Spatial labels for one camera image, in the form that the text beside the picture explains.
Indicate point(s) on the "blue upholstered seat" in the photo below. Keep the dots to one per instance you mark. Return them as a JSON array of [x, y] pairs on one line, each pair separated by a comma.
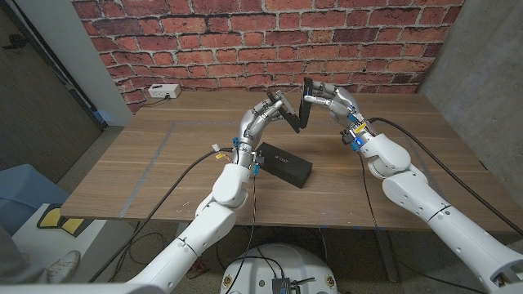
[[24, 192]]

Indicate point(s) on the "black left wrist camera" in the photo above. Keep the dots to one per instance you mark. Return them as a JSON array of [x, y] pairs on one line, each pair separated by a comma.
[[258, 158]]

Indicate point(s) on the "black stapler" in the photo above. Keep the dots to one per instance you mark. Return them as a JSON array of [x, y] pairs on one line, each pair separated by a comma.
[[296, 110]]

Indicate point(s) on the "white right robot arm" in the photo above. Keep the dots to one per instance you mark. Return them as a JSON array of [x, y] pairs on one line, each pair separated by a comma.
[[445, 212]]

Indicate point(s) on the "red brick printed backdrop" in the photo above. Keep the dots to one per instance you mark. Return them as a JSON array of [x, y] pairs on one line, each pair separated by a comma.
[[265, 41]]

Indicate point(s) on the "white floor board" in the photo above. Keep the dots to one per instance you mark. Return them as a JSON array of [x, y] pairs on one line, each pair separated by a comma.
[[61, 245]]

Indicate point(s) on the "person's grey trouser leg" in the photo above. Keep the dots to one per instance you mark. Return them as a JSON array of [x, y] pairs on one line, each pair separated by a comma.
[[16, 261]]

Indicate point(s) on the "dark grey door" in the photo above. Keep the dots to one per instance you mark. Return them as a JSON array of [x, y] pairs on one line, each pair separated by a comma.
[[32, 114]]

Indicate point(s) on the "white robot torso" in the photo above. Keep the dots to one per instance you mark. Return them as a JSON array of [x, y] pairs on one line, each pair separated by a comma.
[[282, 265]]

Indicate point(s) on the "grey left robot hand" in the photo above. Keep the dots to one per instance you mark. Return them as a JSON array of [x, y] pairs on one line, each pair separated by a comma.
[[255, 124]]

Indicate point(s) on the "white power strip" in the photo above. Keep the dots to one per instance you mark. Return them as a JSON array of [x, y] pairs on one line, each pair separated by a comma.
[[164, 90]]

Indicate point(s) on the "metal table leg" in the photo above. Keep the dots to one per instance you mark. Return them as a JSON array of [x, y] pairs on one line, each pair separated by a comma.
[[388, 257]]

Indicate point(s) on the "black rectangular box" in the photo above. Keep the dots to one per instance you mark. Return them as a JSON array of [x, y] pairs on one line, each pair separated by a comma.
[[286, 164]]

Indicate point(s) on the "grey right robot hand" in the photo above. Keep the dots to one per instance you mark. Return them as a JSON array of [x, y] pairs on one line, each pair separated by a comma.
[[339, 106]]

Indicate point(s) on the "grey torso electronics module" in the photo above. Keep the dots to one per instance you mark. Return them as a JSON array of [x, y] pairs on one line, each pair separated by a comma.
[[282, 286]]

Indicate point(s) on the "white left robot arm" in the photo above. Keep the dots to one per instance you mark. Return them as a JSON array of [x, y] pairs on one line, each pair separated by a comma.
[[196, 232]]

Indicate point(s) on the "white sneaker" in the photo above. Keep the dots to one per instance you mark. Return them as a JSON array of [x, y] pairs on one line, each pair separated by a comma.
[[63, 265]]

